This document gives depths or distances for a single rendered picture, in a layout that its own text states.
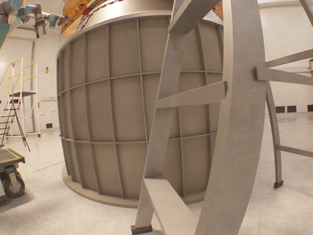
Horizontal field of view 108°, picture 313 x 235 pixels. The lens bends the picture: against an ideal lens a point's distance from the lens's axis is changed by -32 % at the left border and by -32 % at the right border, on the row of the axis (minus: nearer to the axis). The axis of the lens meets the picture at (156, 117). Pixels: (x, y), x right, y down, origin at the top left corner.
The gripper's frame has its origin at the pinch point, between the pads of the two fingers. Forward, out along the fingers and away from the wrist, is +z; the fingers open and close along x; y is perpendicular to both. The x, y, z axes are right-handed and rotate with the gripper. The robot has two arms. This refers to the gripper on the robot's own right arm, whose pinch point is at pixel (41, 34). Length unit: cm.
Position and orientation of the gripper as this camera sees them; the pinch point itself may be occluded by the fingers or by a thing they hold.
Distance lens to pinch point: 174.8
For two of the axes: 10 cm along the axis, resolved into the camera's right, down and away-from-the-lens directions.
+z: 1.1, 8.8, 4.6
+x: 9.3, 0.7, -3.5
